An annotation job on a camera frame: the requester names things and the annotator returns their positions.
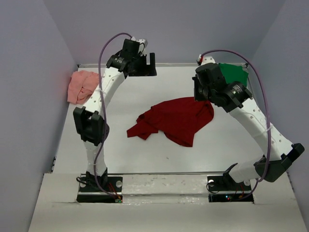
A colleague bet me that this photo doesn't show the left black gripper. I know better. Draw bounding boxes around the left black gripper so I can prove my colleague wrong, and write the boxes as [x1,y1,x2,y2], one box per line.
[127,53,155,77]

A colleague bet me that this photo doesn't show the dark red t shirt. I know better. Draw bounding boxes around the dark red t shirt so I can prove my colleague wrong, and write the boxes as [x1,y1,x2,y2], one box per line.
[127,97,214,147]

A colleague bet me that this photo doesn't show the pink t shirt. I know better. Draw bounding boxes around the pink t shirt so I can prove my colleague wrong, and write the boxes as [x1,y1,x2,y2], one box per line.
[67,71,99,104]

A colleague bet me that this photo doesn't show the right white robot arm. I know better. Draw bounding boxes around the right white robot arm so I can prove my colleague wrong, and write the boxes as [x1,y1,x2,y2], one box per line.
[193,63,305,189]

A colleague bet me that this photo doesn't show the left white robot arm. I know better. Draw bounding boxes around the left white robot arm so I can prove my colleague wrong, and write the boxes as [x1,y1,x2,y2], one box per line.
[73,37,156,191]

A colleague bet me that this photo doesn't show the folded green t shirt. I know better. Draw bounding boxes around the folded green t shirt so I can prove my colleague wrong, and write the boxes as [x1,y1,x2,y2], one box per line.
[219,63,249,87]

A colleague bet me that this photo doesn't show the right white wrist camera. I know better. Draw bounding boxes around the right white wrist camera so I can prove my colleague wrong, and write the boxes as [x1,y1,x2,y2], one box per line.
[197,55,216,66]

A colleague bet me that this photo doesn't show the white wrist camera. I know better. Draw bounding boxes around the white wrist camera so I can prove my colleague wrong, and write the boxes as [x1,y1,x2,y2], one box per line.
[197,55,216,66]
[131,37,148,53]

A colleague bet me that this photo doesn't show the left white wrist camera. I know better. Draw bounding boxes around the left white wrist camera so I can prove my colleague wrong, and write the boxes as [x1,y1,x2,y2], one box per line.
[131,37,148,53]

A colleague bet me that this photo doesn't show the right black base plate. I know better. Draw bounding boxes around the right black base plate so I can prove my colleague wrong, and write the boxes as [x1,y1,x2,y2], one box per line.
[206,175,254,203]

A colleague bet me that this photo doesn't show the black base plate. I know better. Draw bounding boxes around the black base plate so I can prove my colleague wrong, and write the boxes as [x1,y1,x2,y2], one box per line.
[206,175,254,203]
[76,175,123,203]

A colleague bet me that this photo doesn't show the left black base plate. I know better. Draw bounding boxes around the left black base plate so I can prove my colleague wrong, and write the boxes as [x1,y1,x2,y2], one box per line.
[76,175,123,203]

